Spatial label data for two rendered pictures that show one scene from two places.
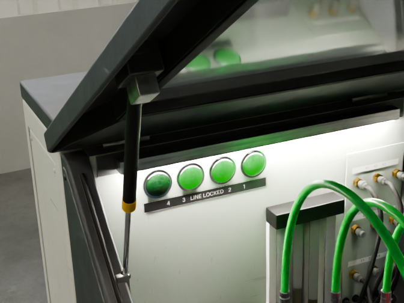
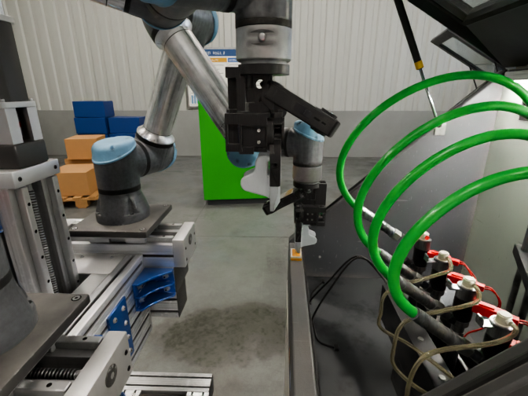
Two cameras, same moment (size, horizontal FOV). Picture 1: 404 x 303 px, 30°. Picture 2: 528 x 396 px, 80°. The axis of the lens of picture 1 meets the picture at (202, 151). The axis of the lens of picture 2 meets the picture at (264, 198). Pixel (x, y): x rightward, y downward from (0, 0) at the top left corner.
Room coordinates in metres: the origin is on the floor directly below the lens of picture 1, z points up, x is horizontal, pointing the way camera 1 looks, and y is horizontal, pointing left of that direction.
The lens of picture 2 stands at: (0.95, -0.87, 1.40)
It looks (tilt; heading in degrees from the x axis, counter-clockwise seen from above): 19 degrees down; 117
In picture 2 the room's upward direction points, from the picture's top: straight up
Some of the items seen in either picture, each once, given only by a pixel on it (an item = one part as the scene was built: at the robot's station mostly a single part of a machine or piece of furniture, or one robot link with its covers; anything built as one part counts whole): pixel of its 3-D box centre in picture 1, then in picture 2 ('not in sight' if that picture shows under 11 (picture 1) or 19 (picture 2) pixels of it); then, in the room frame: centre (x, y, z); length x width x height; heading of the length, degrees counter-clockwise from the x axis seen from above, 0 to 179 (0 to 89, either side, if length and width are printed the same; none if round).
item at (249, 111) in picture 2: not in sight; (258, 111); (0.73, -0.45, 1.37); 0.09 x 0.08 x 0.12; 24
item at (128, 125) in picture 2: not in sight; (113, 132); (-4.71, 3.50, 0.61); 1.26 x 0.48 x 1.22; 25
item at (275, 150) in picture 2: not in sight; (274, 155); (0.76, -0.47, 1.31); 0.05 x 0.02 x 0.09; 114
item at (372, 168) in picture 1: (376, 224); not in sight; (1.31, -0.33, 1.20); 0.13 x 0.03 x 0.31; 114
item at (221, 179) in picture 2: not in sight; (239, 148); (-1.30, 2.79, 0.65); 0.95 x 0.86 x 1.30; 33
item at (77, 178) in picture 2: not in sight; (90, 166); (-3.17, 1.87, 0.39); 1.20 x 0.85 x 0.79; 127
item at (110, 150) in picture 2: not in sight; (118, 161); (0.16, -0.26, 1.20); 0.13 x 0.12 x 0.14; 93
